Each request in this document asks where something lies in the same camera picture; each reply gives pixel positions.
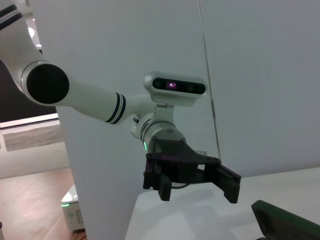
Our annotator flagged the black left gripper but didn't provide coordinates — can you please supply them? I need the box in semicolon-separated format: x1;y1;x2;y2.
142;136;242;204

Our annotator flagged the green glasses case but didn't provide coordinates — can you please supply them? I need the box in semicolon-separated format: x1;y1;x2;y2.
251;199;320;240

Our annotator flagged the white box unit green light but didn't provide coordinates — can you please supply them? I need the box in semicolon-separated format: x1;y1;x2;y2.
60;184;85;232

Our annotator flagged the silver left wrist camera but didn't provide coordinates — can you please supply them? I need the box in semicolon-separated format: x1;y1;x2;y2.
143;71;208;108

